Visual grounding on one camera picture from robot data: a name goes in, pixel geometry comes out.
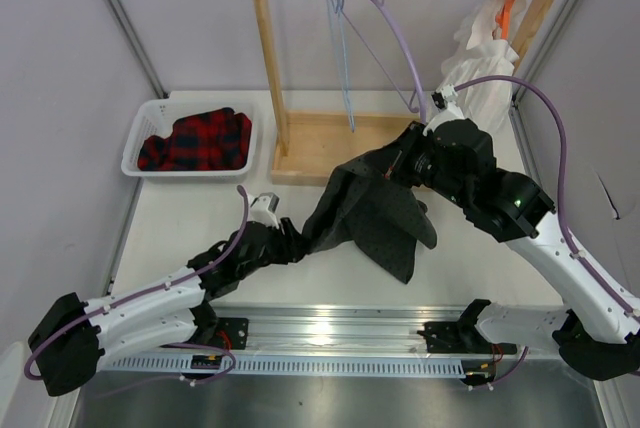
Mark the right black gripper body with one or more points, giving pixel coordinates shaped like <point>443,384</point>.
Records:
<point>416,161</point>

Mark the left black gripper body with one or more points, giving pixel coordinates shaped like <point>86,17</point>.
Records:
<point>277,250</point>

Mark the dark grey dotted skirt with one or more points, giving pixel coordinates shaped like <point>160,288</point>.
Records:
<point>384,219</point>

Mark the light blue wire hanger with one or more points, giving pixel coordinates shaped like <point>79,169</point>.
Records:
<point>335,12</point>

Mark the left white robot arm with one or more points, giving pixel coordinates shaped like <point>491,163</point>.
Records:
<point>76,339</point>

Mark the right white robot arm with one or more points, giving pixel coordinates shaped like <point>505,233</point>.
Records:
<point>593,332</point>

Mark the purple plastic hanger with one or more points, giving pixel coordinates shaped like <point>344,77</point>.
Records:
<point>416,104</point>

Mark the orange plastic hanger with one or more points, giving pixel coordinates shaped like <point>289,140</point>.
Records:
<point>503,20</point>

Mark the wooden clothes rack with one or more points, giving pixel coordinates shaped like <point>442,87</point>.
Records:
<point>310,144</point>

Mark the red plaid garment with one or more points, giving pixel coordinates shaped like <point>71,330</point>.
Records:
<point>212,141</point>

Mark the white plastic basket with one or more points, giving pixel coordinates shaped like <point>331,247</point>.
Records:
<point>156,117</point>

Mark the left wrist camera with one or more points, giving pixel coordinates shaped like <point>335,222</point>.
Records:
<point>262,209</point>

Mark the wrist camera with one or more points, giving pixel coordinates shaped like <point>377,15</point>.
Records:
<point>262,209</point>
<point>445,101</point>

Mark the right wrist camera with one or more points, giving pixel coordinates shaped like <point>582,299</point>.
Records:
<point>445,101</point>

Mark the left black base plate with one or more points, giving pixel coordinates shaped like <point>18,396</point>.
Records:
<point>227,333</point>

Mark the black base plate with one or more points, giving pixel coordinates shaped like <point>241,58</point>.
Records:
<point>227,333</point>
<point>448,337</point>

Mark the white slotted cable duct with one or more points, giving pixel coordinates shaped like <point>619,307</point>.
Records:
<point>247,364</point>

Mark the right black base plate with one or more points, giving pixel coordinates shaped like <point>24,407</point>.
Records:
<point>448,337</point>

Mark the aluminium mounting rail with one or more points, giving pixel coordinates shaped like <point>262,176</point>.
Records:
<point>341,331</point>

